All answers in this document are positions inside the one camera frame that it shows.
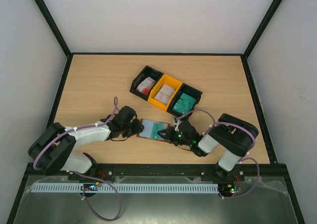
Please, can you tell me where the black plastic bin left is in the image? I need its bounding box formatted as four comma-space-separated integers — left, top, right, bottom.
130, 65, 163, 101

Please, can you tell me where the yellow plastic bin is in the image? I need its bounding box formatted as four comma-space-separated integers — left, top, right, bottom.
148, 74, 183, 111

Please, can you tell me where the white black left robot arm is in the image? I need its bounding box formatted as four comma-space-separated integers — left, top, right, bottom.
28, 106, 144, 176

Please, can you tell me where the black plastic bin right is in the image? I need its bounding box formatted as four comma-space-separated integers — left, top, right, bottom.
167, 83, 203, 117

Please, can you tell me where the green card stack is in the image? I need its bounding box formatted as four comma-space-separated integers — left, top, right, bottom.
173, 93, 196, 114

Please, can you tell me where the brown leather card holder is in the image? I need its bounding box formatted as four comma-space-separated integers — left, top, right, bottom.
137, 119, 170, 142

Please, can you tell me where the green credit card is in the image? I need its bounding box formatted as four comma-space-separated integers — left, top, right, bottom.
151, 122, 168, 140
178, 93, 196, 112

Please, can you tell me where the light blue cable duct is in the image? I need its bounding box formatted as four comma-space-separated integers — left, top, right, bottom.
30, 183, 218, 194

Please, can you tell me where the black metal frame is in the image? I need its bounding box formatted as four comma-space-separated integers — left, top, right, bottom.
6, 0, 305, 224

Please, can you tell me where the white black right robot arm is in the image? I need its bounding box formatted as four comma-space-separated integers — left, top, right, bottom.
157, 113, 259, 180

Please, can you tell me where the red white card stack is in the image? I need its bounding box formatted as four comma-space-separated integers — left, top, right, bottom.
136, 77, 156, 95

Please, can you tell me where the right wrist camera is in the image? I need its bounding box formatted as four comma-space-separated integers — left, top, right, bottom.
173, 117, 182, 131

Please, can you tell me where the black plastic bin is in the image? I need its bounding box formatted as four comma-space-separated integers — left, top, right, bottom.
130, 65, 163, 101
167, 83, 203, 117

